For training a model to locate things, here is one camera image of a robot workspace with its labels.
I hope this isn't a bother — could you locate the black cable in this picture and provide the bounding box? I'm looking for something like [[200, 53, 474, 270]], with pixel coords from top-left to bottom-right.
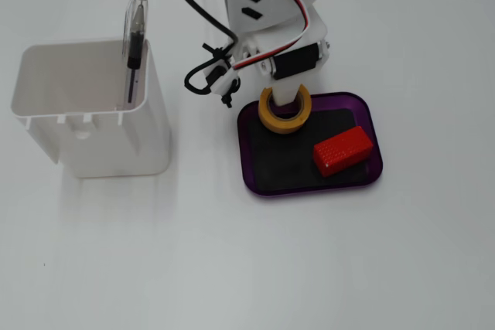
[[166, 0, 239, 95]]

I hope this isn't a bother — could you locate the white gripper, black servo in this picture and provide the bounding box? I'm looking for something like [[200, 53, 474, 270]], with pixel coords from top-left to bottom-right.
[[236, 7, 331, 109]]

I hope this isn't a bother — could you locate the black mat inside tray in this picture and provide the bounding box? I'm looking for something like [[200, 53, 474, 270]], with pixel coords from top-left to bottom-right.
[[247, 107, 370, 192]]

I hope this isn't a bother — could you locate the red textured block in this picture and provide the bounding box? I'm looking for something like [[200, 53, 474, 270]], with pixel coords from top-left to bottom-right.
[[312, 125, 374, 177]]

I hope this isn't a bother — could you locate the small white-mounted camera module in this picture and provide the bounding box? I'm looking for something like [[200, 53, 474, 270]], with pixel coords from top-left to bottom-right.
[[207, 60, 243, 109]]

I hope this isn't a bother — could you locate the yellow masking tape roll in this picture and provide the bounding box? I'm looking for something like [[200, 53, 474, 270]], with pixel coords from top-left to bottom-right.
[[258, 85, 312, 134]]

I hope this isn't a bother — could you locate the purple plastic tray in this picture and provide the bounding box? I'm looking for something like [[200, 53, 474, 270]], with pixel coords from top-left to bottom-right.
[[237, 92, 384, 196]]

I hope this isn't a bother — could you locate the white plastic pen holder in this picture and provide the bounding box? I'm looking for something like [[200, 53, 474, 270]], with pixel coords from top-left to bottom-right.
[[10, 38, 172, 179]]

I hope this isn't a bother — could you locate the clear ballpoint pen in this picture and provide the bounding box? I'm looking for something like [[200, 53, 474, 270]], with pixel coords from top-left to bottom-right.
[[121, 0, 149, 111]]

